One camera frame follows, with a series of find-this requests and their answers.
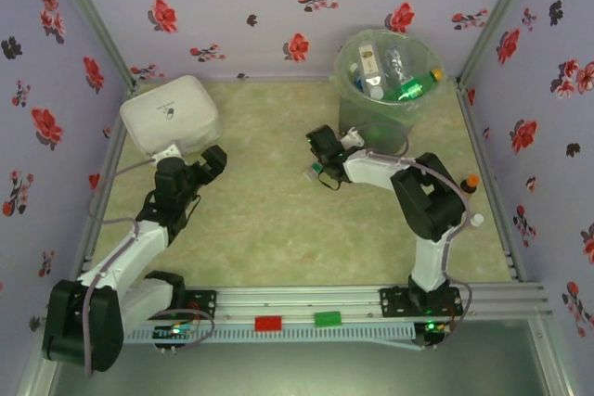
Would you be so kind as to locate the small clear bottle green label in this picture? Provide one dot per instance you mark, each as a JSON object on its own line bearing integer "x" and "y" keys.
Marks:
{"x": 317, "y": 168}

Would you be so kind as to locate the rectangular clear bottle white label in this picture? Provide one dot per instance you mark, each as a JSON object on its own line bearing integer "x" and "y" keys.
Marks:
{"x": 369, "y": 60}

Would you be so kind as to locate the green soda bottle yellow cap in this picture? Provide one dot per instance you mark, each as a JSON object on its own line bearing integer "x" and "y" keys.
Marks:
{"x": 408, "y": 90}

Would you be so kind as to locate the clear bottle white cap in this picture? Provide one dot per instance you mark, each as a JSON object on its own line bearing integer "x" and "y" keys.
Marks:
{"x": 396, "y": 64}

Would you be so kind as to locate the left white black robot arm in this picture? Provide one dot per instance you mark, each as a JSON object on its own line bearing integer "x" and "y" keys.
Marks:
{"x": 125, "y": 252}

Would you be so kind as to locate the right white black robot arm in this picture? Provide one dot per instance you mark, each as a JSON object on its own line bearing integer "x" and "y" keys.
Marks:
{"x": 371, "y": 169}

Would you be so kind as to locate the bin with green liner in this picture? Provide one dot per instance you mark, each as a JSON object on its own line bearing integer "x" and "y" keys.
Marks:
{"x": 352, "y": 108}

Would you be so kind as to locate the white lidded plastic container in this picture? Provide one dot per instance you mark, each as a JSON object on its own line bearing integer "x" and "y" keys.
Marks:
{"x": 167, "y": 108}

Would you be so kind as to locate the brown bottle orange cap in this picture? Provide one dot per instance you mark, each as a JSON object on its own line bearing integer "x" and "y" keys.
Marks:
{"x": 471, "y": 184}

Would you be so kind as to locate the circuit board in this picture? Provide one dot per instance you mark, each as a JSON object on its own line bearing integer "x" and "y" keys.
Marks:
{"x": 431, "y": 328}
{"x": 174, "y": 331}

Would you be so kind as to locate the green block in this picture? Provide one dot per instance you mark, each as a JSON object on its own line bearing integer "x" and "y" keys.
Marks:
{"x": 327, "y": 319}

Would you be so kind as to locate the red block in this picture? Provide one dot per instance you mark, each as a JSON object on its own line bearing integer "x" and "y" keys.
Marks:
{"x": 269, "y": 323}

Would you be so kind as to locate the grey metal sheet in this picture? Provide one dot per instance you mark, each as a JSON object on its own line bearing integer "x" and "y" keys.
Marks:
{"x": 297, "y": 368}

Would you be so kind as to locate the aluminium side rail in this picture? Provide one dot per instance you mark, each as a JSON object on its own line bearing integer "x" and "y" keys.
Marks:
{"x": 475, "y": 131}
{"x": 98, "y": 229}

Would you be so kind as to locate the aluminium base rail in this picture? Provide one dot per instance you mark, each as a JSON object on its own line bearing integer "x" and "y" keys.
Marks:
{"x": 297, "y": 301}

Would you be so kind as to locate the aluminium frame post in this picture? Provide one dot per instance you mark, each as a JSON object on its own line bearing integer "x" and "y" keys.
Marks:
{"x": 501, "y": 6}
{"x": 88, "y": 11}

